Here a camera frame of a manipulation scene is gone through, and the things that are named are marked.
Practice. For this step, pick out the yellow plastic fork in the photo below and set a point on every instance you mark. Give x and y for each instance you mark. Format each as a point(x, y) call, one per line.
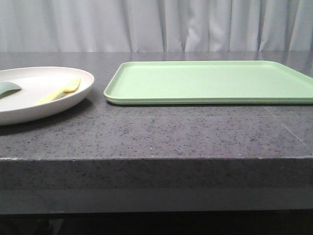
point(71, 86)

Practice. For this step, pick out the beige round plate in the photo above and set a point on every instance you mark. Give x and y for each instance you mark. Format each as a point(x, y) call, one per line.
point(37, 83)

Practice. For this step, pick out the light green serving tray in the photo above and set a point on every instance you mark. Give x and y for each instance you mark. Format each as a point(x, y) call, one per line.
point(208, 82)

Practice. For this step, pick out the green plastic spoon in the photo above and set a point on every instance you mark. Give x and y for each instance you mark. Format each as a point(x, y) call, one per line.
point(8, 88)

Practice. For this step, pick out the white curtain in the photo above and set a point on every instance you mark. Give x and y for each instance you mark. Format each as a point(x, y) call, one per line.
point(155, 25)

